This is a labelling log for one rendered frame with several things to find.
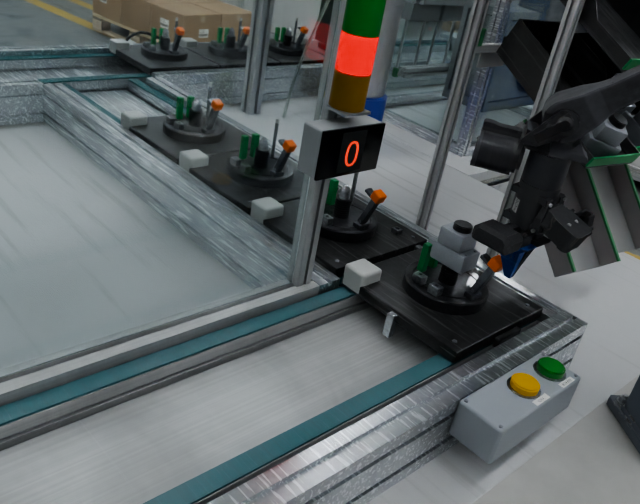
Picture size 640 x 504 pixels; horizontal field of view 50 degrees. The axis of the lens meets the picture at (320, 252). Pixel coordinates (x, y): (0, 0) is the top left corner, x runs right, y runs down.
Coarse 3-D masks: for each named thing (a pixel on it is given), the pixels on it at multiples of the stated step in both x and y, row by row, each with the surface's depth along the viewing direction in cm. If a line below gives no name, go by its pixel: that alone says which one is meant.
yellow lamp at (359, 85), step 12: (336, 72) 91; (336, 84) 92; (348, 84) 91; (360, 84) 91; (336, 96) 92; (348, 96) 91; (360, 96) 92; (336, 108) 93; (348, 108) 92; (360, 108) 93
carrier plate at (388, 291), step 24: (384, 264) 118; (408, 264) 120; (360, 288) 111; (384, 288) 111; (504, 288) 118; (384, 312) 108; (408, 312) 106; (432, 312) 107; (480, 312) 110; (504, 312) 111; (528, 312) 112; (432, 336) 102; (456, 336) 103; (480, 336) 104; (456, 360) 100
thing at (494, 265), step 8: (480, 256) 106; (488, 256) 106; (496, 256) 105; (488, 264) 105; (496, 264) 104; (488, 272) 106; (480, 280) 107; (488, 280) 107; (472, 288) 108; (480, 288) 108
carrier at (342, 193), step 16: (336, 192) 130; (352, 192) 132; (336, 208) 126; (352, 208) 131; (336, 224) 124; (352, 224) 125; (368, 224) 125; (384, 224) 132; (400, 224) 133; (320, 240) 122; (336, 240) 123; (352, 240) 123; (368, 240) 125; (384, 240) 126; (400, 240) 127; (416, 240) 128; (320, 256) 117; (336, 256) 118; (352, 256) 119; (368, 256) 120; (384, 256) 122; (336, 272) 114
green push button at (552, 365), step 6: (540, 360) 100; (546, 360) 101; (552, 360) 101; (540, 366) 99; (546, 366) 99; (552, 366) 100; (558, 366) 100; (540, 372) 99; (546, 372) 99; (552, 372) 98; (558, 372) 98; (564, 372) 99; (552, 378) 99; (558, 378) 99
